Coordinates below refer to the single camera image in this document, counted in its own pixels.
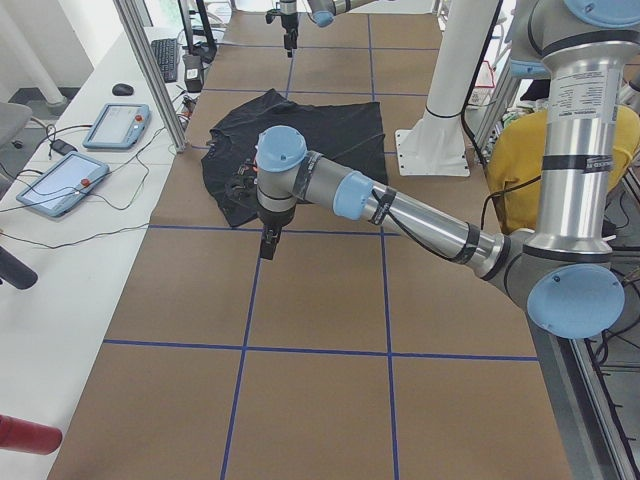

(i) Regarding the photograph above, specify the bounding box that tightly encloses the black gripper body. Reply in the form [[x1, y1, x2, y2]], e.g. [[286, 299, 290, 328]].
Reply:
[[258, 207, 295, 238], [280, 13, 298, 35]]

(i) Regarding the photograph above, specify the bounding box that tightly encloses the black graphic t-shirt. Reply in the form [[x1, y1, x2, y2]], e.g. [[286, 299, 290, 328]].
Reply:
[[201, 88, 390, 229]]

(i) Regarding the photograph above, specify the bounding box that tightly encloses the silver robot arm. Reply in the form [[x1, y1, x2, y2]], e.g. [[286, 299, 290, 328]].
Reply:
[[265, 0, 372, 58], [255, 1, 639, 339]]

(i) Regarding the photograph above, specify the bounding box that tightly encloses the black monitor stand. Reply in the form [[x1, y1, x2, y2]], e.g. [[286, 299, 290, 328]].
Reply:
[[177, 0, 217, 64]]

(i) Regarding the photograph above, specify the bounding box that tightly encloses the black power adapter box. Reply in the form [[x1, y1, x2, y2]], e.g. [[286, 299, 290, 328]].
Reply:
[[182, 54, 204, 93]]

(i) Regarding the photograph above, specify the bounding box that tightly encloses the black keyboard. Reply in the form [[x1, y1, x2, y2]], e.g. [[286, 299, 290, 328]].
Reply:
[[150, 38, 179, 83]]

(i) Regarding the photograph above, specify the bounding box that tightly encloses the black computer mouse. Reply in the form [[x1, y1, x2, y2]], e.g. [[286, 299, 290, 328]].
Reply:
[[111, 83, 135, 97]]

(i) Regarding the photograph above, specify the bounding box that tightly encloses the far blue teach pendant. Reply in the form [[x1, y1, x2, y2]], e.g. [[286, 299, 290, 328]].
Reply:
[[82, 103, 151, 150]]

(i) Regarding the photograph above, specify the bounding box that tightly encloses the blue teach pendant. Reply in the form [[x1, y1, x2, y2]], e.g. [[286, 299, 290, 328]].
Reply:
[[82, 103, 151, 150], [16, 152, 110, 218]]

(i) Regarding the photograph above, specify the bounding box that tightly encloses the near blue teach pendant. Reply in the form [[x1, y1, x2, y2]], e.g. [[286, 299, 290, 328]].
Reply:
[[16, 152, 110, 218]]

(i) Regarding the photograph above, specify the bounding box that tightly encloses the person in yellow shirt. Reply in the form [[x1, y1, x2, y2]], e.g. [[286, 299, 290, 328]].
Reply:
[[486, 106, 639, 234]]

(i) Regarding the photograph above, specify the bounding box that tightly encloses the red bottle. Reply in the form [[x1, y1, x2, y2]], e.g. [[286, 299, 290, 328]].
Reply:
[[1, 415, 63, 455]]

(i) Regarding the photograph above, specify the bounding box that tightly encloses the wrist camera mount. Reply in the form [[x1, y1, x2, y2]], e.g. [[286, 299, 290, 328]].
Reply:
[[265, 9, 281, 24]]

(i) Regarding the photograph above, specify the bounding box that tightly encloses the aluminium frame post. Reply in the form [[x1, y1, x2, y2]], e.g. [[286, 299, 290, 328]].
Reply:
[[113, 0, 187, 153]]

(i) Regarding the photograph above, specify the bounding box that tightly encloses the white camera stand column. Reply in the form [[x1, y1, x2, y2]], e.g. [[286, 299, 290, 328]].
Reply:
[[396, 0, 502, 177]]

